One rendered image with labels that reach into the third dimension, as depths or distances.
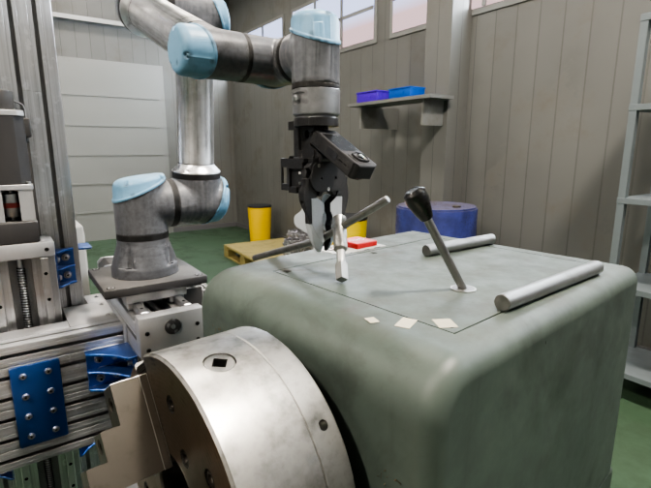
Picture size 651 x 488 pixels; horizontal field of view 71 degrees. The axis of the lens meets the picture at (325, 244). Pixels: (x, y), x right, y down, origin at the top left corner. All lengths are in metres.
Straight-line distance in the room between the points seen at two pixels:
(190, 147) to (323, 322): 0.68
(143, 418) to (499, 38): 4.24
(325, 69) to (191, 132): 0.49
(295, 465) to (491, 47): 4.26
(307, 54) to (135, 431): 0.54
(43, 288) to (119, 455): 0.71
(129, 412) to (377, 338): 0.28
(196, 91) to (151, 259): 0.40
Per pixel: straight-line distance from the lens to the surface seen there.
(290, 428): 0.48
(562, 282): 0.72
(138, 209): 1.10
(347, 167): 0.66
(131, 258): 1.12
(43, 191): 1.25
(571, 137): 4.04
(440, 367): 0.47
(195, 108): 1.13
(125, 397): 0.57
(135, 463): 0.56
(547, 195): 4.12
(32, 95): 1.26
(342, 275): 0.67
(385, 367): 0.49
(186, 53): 0.74
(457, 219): 3.68
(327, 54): 0.73
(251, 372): 0.49
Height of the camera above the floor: 1.45
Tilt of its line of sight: 12 degrees down
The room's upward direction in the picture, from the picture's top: straight up
